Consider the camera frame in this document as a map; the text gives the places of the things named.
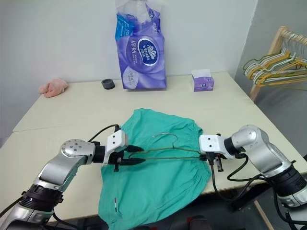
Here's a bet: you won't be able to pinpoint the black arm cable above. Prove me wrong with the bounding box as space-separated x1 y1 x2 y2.
87 123 121 142
209 153 276 202

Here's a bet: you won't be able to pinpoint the wooden clothes rack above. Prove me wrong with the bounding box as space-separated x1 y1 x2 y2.
249 26 307 102

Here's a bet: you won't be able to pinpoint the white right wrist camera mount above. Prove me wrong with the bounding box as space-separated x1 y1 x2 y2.
199 134 226 154

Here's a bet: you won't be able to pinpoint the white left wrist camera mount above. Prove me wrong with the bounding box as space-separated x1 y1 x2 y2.
102 130 130 166

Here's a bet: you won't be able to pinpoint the small purple tissue box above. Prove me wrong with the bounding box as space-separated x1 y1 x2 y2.
191 69 214 93

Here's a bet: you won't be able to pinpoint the green wire hanger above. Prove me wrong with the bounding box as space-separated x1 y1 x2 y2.
242 54 307 92

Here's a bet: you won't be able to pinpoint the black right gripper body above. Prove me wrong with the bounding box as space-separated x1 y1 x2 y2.
204 151 224 173

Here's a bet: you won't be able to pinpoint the green shorts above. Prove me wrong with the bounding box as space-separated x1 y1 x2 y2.
98 108 212 227

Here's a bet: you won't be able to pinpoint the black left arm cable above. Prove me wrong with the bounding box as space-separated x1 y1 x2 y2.
87 123 121 142

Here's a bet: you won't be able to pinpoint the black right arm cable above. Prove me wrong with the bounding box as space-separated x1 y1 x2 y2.
209 153 276 202

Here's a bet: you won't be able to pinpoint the yellow wire hanger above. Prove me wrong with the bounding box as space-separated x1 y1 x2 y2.
248 51 307 81

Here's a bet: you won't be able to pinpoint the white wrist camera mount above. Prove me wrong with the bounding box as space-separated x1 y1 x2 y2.
199 134 226 154
102 130 130 166

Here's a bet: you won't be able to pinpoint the purple tissue multipack bag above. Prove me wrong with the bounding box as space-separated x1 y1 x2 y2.
114 0 167 91

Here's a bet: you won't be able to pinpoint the pink cloth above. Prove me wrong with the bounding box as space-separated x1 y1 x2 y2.
39 78 69 98

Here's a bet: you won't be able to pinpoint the white wire hanger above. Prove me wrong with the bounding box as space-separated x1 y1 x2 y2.
252 47 307 86

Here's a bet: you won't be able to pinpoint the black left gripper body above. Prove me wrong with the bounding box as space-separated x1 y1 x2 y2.
108 149 126 173

